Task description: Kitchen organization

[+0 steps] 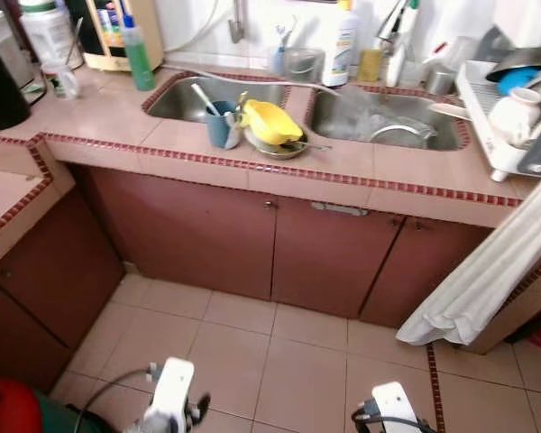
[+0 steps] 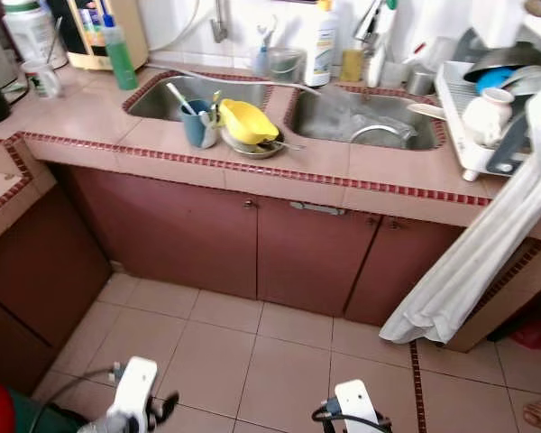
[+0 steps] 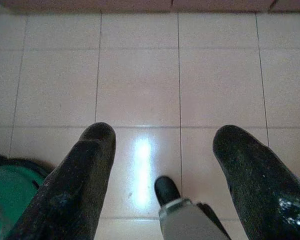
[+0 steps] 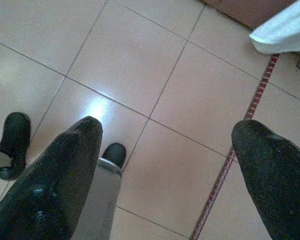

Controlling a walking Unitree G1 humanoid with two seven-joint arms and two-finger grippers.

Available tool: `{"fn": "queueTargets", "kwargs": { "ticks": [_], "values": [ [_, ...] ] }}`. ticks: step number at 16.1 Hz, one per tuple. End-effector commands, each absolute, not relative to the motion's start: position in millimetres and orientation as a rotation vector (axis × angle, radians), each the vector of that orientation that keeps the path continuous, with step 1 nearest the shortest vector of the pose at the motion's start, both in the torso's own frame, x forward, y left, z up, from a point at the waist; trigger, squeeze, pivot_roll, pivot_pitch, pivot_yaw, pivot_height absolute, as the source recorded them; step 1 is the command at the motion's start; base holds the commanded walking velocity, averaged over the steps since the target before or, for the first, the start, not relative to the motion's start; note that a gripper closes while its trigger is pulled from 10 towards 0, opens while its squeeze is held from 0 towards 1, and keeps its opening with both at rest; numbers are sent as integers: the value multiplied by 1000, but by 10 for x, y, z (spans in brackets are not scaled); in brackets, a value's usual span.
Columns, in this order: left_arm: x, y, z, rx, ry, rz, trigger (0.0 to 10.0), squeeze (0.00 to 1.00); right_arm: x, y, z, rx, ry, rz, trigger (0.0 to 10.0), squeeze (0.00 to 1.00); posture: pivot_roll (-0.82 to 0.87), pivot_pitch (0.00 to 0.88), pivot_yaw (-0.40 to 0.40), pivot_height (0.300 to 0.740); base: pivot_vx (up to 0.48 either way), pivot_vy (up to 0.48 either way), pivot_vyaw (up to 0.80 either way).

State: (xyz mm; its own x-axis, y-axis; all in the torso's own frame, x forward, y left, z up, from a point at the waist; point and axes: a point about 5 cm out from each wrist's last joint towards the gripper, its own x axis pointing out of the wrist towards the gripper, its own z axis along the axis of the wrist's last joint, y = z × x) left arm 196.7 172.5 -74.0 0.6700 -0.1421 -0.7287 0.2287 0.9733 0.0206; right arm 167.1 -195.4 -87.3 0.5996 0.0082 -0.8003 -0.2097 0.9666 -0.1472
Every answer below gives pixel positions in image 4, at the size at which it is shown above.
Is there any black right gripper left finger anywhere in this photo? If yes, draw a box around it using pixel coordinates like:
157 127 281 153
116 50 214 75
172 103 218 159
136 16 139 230
0 116 104 240

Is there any black robot right foot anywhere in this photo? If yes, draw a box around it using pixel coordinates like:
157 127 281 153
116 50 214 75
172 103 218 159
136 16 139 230
101 142 127 170

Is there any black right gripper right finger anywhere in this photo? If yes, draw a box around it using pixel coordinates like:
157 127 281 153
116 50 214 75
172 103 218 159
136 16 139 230
231 119 300 240

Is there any black robot left foot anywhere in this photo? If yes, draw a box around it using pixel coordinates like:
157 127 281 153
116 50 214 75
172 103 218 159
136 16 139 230
0 112 31 181

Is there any black robot foot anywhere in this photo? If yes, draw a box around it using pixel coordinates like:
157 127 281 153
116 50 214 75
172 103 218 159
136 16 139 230
0 112 31 181
101 142 127 170

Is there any brown wooden furniture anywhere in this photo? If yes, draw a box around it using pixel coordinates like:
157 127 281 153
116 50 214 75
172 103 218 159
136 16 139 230
199 0 299 31

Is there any white fabric cover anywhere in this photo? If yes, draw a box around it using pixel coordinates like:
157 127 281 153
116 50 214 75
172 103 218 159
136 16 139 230
248 0 300 55

